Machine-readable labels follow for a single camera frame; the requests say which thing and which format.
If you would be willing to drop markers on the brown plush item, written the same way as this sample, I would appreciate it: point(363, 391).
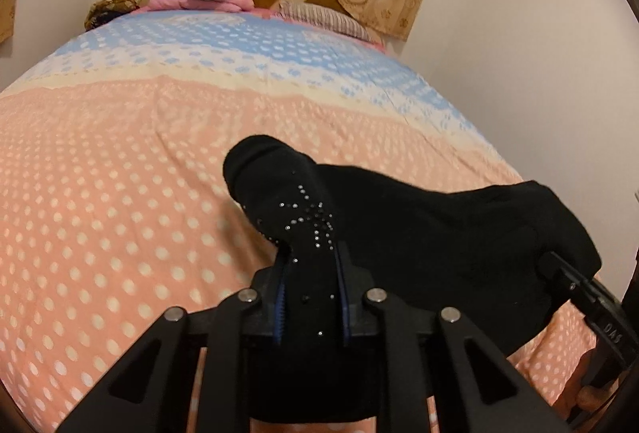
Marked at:
point(110, 9)

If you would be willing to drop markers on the striped pillow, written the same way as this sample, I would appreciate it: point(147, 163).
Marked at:
point(319, 14)

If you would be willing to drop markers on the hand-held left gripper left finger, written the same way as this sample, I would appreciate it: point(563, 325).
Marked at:
point(269, 309)

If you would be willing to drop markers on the polka dot bedspread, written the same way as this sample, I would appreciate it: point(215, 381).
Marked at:
point(125, 188)

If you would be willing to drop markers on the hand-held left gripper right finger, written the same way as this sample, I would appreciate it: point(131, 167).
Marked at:
point(352, 313)

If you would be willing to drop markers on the black pants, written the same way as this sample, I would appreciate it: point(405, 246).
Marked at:
point(424, 238)

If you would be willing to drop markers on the person's right hand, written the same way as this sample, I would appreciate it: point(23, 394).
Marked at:
point(591, 402)

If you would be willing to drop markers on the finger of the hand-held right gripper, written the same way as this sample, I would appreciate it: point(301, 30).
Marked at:
point(566, 273)

